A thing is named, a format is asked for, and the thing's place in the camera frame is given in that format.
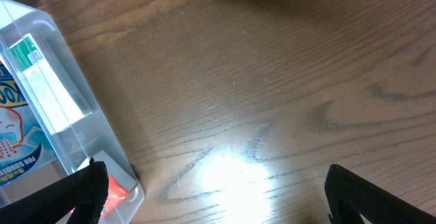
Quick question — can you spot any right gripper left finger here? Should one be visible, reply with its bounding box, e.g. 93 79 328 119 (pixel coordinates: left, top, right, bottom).
1 159 109 223

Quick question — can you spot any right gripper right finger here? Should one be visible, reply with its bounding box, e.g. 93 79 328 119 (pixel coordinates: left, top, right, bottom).
324 164 435 224

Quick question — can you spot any red orange box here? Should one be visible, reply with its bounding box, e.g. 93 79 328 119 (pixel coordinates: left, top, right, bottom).
91 148 144 223

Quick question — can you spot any clear plastic container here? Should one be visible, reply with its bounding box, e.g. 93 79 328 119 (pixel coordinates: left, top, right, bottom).
0 0 145 224

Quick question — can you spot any blue tall box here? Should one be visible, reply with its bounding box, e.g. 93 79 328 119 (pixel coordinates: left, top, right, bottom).
0 63 57 186

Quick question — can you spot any white green medicine box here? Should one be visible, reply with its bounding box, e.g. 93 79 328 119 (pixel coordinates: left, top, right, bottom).
10 33 92 134

